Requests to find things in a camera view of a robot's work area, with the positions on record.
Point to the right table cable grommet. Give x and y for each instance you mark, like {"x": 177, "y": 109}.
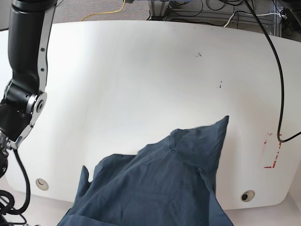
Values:
{"x": 247, "y": 196}

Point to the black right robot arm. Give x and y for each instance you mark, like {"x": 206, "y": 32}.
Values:
{"x": 30, "y": 24}

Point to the table cable grommet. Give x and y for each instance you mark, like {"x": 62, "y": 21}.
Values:
{"x": 42, "y": 184}
{"x": 247, "y": 196}

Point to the red tape rectangle marking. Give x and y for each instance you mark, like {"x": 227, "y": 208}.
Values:
{"x": 270, "y": 151}

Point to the left table cable grommet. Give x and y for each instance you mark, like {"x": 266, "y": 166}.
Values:
{"x": 42, "y": 184}

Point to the dark navy t-shirt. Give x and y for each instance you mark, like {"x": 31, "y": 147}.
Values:
{"x": 169, "y": 183}

